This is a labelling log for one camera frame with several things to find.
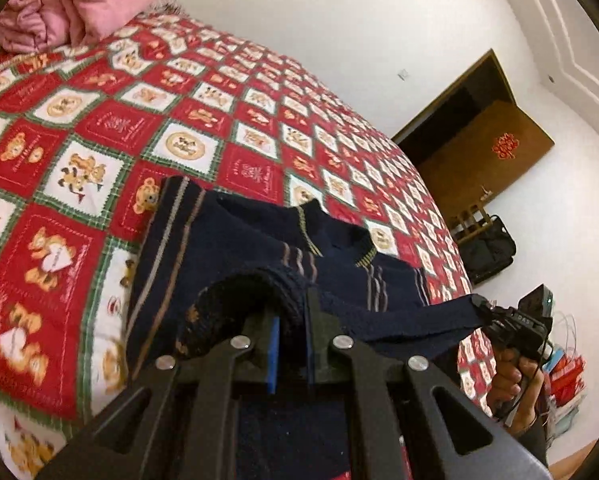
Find red paper door decoration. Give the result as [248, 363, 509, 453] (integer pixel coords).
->
[490, 132, 518, 159]

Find person's right forearm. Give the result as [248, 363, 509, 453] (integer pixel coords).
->
[513, 422, 551, 467]

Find brown wooden door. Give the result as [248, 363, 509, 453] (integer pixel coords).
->
[417, 100, 555, 207]

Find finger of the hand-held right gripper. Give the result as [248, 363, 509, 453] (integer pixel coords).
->
[471, 295, 506, 332]

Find wooden chair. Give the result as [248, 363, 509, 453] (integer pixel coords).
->
[449, 202, 493, 247]

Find person's right hand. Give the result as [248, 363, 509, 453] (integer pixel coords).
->
[486, 347, 546, 437]

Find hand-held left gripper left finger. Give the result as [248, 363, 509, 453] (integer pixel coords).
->
[34, 310, 281, 480]

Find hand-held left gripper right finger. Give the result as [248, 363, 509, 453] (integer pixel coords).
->
[306, 291, 556, 480]

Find dark wooden door frame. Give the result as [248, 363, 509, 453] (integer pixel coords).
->
[392, 49, 517, 162]

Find red checked bear-print bedsheet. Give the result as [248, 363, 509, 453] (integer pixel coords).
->
[0, 12, 495, 480]

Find black bag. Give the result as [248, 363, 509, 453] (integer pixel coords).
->
[462, 215, 517, 287]

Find red plastic bags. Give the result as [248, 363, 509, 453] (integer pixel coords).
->
[544, 344, 588, 412]

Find grey fuzzy blanket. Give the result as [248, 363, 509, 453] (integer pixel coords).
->
[146, 0, 186, 19]

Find pink folded quilt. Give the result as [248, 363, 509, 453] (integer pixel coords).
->
[0, 0, 162, 54]

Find navy patterned knit sweater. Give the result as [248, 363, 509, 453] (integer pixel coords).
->
[124, 176, 485, 480]

